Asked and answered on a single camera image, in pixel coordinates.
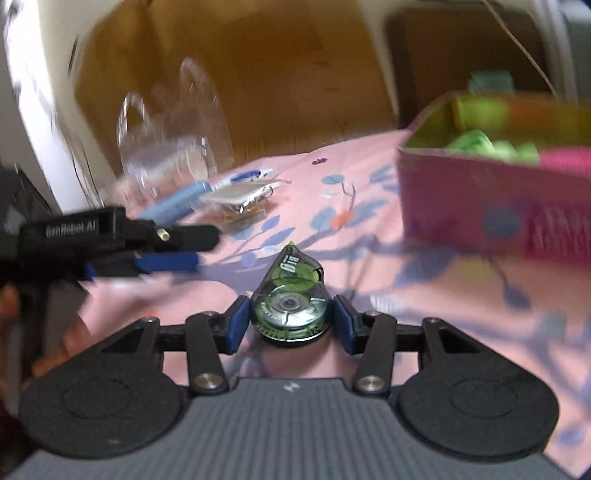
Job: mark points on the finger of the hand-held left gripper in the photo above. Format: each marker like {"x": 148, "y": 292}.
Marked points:
{"x": 194, "y": 236}
{"x": 166, "y": 263}

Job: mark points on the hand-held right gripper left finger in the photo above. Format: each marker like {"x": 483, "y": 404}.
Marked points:
{"x": 238, "y": 323}

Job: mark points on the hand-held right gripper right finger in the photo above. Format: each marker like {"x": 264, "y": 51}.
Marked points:
{"x": 344, "y": 323}

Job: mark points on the green correction tape dispenser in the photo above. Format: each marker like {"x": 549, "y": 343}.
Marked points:
{"x": 290, "y": 304}

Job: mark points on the pink storage box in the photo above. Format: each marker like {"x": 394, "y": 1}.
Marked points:
{"x": 466, "y": 203}

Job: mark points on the light green soft item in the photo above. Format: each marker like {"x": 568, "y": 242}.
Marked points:
{"x": 489, "y": 146}

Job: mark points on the person's left hand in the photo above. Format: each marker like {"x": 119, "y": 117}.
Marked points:
{"x": 71, "y": 339}

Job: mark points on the silver foil packet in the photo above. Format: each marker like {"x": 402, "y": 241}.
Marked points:
{"x": 240, "y": 198}

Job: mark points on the pink floral bedsheet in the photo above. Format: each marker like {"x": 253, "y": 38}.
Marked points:
{"x": 415, "y": 295}

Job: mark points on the white and blue pen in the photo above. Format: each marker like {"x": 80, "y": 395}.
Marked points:
{"x": 244, "y": 176}

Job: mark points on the clear plastic bag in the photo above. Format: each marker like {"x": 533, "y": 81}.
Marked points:
{"x": 175, "y": 134}

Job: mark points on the brown wooden cabinet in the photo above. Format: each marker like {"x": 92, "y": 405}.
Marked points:
{"x": 258, "y": 69}

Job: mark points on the mint green packet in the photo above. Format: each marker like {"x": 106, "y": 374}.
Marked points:
{"x": 490, "y": 81}

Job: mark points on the dark brown board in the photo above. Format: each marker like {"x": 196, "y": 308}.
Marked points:
{"x": 461, "y": 55}

